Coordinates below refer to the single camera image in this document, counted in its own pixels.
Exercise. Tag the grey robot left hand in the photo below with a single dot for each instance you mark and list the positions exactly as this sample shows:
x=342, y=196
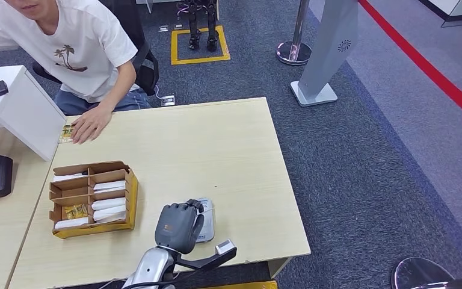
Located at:
x=177, y=227

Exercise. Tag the person's left hand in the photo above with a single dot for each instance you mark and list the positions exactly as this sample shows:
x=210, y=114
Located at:
x=91, y=123

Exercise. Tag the brown cardboard organizer box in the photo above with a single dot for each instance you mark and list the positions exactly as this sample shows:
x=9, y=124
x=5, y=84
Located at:
x=132, y=199

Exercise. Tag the person's left forearm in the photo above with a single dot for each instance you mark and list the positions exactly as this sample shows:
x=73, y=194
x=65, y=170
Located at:
x=117, y=89

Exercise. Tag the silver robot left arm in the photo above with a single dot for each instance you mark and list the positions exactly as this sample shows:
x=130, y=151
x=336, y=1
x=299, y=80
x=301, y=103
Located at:
x=151, y=267

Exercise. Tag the grey card reader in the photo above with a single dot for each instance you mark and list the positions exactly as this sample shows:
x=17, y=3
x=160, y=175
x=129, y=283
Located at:
x=209, y=227

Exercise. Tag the white card sleeve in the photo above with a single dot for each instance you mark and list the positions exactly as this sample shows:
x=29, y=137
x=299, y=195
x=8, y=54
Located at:
x=109, y=185
x=108, y=204
x=67, y=177
x=71, y=223
x=109, y=214

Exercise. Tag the person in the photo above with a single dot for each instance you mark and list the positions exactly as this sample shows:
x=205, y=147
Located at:
x=79, y=40

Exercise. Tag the gold key card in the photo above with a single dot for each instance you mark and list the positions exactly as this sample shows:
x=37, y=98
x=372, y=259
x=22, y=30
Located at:
x=75, y=211

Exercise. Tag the stack of gold cards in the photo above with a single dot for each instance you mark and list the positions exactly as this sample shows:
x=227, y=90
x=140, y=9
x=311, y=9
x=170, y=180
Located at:
x=65, y=133

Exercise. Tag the white cabinet box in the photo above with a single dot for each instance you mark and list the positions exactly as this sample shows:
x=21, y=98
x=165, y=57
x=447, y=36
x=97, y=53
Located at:
x=23, y=115

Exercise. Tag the black office chair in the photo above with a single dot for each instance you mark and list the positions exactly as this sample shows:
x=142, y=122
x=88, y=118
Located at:
x=147, y=72

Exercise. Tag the metal floor socket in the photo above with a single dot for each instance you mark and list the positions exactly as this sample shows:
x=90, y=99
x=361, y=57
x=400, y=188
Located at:
x=168, y=100
x=178, y=26
x=163, y=28

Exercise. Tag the standing humanoid robot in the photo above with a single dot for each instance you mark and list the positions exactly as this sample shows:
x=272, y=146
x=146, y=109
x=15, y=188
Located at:
x=193, y=24

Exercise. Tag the grey slanted pillar stand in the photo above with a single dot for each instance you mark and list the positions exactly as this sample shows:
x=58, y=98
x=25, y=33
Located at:
x=326, y=48

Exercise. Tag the round chrome base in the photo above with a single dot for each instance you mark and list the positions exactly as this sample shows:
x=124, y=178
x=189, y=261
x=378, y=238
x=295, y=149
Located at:
x=418, y=273

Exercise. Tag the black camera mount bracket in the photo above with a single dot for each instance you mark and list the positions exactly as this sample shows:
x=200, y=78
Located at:
x=207, y=263

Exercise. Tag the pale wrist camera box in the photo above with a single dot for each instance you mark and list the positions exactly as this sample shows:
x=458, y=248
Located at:
x=224, y=247

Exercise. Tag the chrome stanchion post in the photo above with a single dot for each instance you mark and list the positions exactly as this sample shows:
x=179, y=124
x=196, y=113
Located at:
x=293, y=52

